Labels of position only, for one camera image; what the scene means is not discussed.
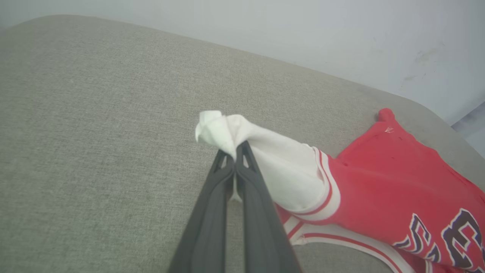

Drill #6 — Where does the red and white jersey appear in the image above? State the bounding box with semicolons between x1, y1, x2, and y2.
195;108;485;273

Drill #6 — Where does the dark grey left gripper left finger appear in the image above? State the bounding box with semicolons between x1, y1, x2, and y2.
168;149;236;273

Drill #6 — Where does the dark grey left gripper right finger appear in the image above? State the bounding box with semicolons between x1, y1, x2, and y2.
234;140;304;273

